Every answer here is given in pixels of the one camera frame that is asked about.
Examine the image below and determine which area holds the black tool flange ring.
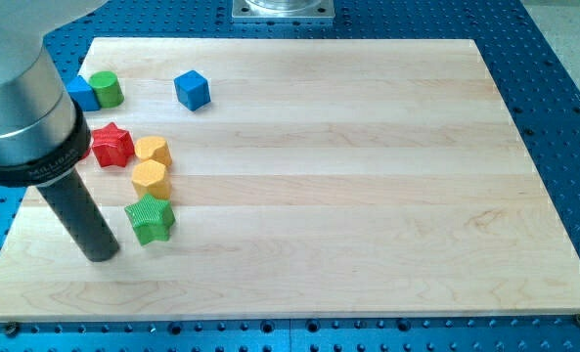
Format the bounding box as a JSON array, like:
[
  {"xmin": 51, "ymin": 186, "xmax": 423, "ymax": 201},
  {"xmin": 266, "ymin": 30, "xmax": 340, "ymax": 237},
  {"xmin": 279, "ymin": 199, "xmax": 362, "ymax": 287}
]
[{"xmin": 0, "ymin": 101, "xmax": 91, "ymax": 188}]

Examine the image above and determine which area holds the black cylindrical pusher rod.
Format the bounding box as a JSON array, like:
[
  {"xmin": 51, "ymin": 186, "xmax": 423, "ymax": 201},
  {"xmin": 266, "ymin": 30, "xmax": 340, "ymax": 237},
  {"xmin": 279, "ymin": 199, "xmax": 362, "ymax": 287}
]
[{"xmin": 37, "ymin": 168, "xmax": 119, "ymax": 262}]

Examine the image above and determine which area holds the green star block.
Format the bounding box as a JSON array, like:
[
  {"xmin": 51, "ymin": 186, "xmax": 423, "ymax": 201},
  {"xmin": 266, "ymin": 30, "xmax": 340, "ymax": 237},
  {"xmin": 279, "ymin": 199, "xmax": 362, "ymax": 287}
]
[{"xmin": 124, "ymin": 194, "xmax": 175, "ymax": 245}]

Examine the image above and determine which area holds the red star block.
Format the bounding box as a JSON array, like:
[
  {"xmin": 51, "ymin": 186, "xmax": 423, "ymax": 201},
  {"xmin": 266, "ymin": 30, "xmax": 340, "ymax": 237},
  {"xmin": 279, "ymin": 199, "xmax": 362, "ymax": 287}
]
[{"xmin": 91, "ymin": 122, "xmax": 134, "ymax": 167}]

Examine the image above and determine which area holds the yellow hexagon block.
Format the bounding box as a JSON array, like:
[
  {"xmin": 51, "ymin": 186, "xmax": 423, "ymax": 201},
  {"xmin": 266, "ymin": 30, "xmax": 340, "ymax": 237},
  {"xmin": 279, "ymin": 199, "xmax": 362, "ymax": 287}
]
[{"xmin": 131, "ymin": 159, "xmax": 171, "ymax": 199}]

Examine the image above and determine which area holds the yellow heart block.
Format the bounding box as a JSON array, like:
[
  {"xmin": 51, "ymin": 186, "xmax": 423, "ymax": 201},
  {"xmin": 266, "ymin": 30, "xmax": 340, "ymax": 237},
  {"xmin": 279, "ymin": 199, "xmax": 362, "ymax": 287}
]
[{"xmin": 134, "ymin": 136, "xmax": 172, "ymax": 166}]

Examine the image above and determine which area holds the blue triangle block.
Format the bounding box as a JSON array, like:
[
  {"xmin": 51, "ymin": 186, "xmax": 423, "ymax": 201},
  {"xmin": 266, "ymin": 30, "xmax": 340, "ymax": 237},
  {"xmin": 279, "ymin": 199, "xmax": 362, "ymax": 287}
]
[{"xmin": 66, "ymin": 75, "xmax": 101, "ymax": 111}]

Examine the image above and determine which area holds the green cylinder block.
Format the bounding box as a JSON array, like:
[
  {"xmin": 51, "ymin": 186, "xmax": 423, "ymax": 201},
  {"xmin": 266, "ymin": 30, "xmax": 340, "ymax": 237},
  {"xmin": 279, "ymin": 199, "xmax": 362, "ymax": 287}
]
[{"xmin": 89, "ymin": 70, "xmax": 124, "ymax": 109}]

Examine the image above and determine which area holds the left board clamp screw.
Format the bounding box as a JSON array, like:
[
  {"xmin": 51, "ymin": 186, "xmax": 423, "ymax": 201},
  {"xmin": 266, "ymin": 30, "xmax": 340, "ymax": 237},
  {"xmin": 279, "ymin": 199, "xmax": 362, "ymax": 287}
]
[{"xmin": 3, "ymin": 322, "xmax": 21, "ymax": 337}]

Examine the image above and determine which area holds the blue cube block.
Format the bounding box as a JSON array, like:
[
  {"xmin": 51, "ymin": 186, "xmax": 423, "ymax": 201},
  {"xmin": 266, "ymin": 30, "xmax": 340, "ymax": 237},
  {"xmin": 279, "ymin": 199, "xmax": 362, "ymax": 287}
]
[{"xmin": 173, "ymin": 70, "xmax": 211, "ymax": 111}]

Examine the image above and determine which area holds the light wooden board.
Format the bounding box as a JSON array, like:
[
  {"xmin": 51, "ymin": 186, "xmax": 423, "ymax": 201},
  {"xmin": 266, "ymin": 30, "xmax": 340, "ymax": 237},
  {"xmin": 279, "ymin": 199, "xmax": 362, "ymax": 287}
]
[{"xmin": 0, "ymin": 37, "xmax": 580, "ymax": 322}]

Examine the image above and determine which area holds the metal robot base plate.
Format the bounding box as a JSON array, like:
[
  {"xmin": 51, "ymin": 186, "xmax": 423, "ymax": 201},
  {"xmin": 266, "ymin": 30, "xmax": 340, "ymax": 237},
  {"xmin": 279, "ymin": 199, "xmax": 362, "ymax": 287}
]
[{"xmin": 231, "ymin": 0, "xmax": 335, "ymax": 23}]

